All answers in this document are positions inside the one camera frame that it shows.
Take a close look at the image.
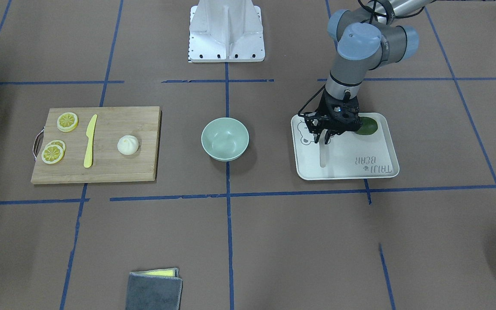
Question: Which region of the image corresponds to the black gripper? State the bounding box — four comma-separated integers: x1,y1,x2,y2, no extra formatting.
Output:
306,90,362,145

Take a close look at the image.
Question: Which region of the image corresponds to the white plastic spoon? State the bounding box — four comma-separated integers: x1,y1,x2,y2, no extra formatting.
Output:
318,140,328,167

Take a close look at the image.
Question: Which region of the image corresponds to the white steamed bun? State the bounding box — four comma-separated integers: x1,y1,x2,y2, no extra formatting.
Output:
117,135,140,155

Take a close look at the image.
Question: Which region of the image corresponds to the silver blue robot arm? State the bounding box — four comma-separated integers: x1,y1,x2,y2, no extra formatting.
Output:
298,0,429,144

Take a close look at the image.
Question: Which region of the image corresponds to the green ceramic bowl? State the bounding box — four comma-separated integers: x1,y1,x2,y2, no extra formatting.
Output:
201,118,250,161

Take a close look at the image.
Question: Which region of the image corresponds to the white plastic tray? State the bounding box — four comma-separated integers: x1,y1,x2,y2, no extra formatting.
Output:
291,113,400,181

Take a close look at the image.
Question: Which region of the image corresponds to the yellow sponge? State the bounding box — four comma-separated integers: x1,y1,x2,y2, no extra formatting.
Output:
137,267,179,277

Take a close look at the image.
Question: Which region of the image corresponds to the bamboo cutting board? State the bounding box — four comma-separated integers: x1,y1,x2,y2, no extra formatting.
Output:
31,106,161,184

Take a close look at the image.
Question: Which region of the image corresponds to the yellow plastic knife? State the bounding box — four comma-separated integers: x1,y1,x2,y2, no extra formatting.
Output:
83,114,98,168

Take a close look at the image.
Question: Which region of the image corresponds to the grey folded cloth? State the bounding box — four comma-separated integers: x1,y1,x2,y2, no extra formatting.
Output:
125,271,183,310

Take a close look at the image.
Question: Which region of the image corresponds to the stacked lemon slice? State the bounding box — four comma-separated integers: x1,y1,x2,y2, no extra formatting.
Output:
41,144,65,164

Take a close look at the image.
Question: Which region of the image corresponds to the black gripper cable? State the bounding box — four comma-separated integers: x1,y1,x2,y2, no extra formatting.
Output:
298,84,330,119

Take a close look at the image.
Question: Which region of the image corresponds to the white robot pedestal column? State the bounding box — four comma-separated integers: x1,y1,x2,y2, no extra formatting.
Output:
188,0,266,63

